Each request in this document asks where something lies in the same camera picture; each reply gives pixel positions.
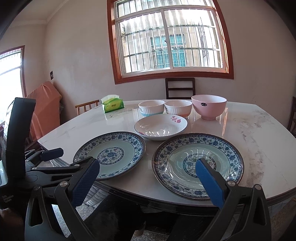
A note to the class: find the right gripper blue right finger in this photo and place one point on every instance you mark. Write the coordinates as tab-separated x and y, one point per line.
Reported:
254	219

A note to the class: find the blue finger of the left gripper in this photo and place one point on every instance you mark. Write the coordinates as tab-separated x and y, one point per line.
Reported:
51	154

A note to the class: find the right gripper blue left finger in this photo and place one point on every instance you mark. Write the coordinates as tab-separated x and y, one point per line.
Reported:
70	194

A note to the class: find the large blue floral plate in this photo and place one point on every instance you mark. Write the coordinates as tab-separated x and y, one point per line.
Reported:
174	163

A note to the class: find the large pink bowl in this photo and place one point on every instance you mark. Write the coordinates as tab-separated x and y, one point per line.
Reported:
209	106

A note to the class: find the white rose soup plate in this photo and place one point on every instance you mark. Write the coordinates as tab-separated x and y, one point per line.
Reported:
160	127

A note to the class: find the white bowl orange base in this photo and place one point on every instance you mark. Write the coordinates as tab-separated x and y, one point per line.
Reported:
178	107

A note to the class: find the white bowl blue base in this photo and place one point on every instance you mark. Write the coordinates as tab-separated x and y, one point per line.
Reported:
151	107

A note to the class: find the orange cloth covered furniture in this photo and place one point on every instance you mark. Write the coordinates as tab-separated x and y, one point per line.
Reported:
46	116

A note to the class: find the light wooden chair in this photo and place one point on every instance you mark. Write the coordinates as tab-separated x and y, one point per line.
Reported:
84	107

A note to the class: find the side window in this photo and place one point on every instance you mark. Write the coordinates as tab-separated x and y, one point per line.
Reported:
12	77

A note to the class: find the green tissue pack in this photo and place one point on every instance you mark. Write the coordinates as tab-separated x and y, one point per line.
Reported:
112	102

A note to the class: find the dark chair at right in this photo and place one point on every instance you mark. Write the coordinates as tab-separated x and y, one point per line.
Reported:
292	121

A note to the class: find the brown framed barred window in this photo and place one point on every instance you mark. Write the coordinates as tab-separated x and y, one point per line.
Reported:
162	39

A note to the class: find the black wall switch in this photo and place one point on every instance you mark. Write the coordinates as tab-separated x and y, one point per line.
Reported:
51	75

